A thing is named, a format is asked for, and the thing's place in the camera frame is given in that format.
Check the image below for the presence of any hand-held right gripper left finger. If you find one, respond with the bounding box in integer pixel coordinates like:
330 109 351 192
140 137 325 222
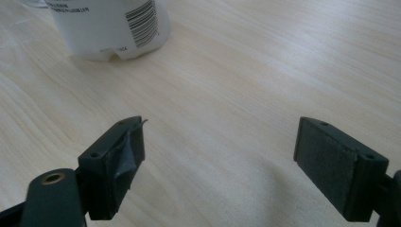
77 115 148 221

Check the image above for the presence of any white blue printed bag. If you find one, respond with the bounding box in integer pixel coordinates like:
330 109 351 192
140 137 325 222
44 0 173 62

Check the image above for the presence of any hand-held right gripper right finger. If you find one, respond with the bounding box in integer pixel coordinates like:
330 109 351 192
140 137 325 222
292 116 391 223

